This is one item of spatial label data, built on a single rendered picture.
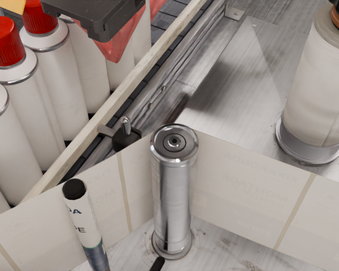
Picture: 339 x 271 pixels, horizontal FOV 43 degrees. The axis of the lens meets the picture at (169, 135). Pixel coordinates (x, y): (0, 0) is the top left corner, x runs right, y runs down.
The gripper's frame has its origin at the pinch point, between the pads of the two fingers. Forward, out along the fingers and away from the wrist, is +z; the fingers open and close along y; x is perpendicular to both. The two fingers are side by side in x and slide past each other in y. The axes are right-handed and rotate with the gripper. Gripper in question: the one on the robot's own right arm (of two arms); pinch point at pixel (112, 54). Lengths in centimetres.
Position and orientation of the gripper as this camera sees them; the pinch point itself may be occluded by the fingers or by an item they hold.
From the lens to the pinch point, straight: 47.5
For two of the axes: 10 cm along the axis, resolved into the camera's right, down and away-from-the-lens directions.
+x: -8.7, -3.9, 2.9
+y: 4.9, -7.1, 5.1
